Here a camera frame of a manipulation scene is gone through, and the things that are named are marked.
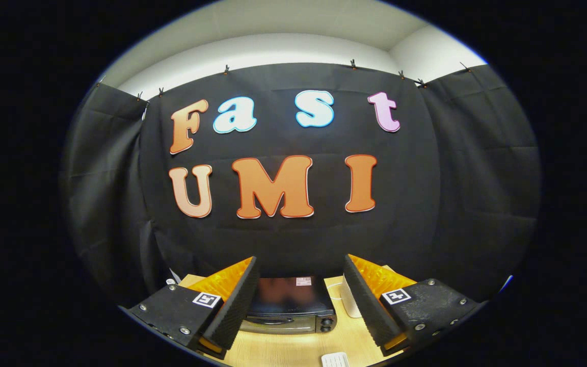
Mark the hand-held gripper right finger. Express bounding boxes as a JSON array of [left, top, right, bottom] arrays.
[[343, 253, 480, 357]]

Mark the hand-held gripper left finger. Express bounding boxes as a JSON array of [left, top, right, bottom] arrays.
[[127, 256, 261, 361]]

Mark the white pop-up toaster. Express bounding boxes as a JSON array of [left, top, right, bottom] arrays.
[[340, 275, 363, 319]]

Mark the white ribbed tray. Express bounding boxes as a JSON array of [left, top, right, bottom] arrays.
[[321, 352, 350, 367]]

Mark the black backdrop cloth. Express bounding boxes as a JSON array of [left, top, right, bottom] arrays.
[[62, 61, 541, 309]]

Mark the row of black cloth clips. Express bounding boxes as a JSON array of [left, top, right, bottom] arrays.
[[136, 60, 472, 100]]

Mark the black toaster oven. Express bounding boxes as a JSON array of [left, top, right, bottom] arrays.
[[239, 276, 337, 335]]

